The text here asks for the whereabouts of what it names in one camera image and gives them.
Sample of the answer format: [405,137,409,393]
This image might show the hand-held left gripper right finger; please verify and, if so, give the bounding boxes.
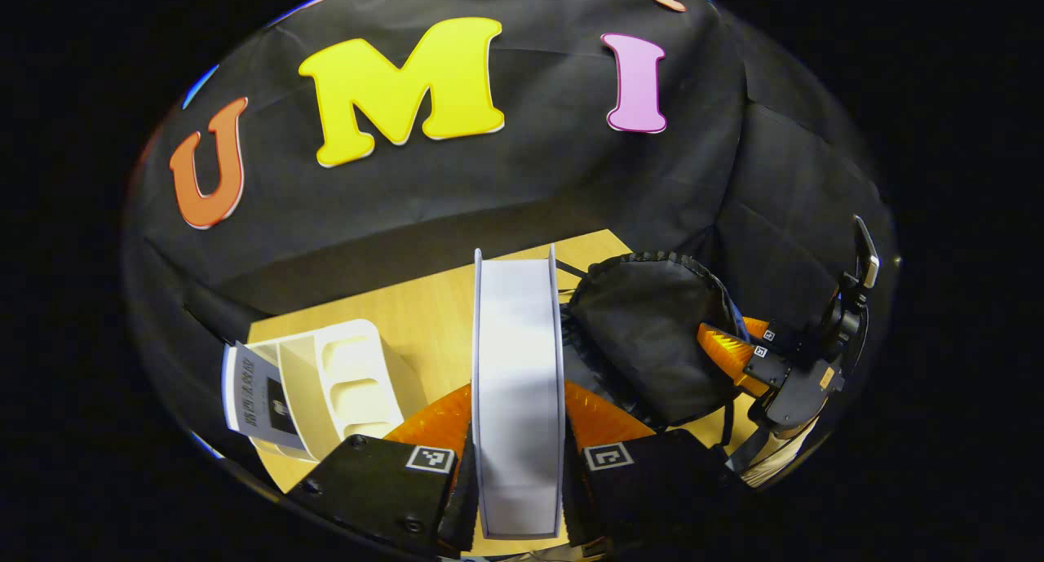
[563,381,743,556]

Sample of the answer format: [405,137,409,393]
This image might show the purple-grey cover book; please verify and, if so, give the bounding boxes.
[222,342,309,453]

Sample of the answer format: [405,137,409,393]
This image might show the blue schoolbag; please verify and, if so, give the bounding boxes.
[559,250,755,465]

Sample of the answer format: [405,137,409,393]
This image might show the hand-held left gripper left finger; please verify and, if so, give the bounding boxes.
[287,383,478,556]

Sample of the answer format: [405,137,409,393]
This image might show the white cover book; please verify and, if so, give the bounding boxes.
[471,244,566,540]

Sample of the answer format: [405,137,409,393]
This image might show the white plastic bookshelf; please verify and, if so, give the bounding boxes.
[245,319,427,463]

